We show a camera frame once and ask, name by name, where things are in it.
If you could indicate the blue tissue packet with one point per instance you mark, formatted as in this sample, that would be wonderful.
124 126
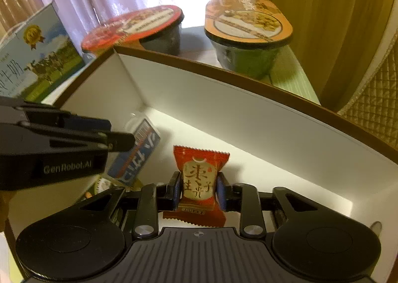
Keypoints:
124 168

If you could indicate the wooden door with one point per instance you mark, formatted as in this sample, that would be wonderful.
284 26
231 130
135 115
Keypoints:
335 42

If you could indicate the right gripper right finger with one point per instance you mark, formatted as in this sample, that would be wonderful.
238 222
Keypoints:
244 199

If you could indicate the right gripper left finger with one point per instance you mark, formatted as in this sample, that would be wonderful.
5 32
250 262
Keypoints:
156 198

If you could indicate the quilted chair cushion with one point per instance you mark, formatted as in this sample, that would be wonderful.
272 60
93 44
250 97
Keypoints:
374 104

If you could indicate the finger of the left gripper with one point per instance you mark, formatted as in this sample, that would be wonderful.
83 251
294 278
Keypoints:
80 135
49 116

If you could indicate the orange lid noodle bowl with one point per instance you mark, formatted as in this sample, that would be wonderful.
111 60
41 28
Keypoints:
247 35

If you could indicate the green milk carton box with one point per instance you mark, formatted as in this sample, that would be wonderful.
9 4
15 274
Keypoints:
38 57

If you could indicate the red snack packet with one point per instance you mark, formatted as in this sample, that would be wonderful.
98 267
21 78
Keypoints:
198 204

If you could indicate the brown cardboard storage box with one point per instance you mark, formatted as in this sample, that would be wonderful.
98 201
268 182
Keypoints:
328 188

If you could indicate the red lid noodle bowl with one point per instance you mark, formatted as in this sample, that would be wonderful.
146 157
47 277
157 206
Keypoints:
154 28

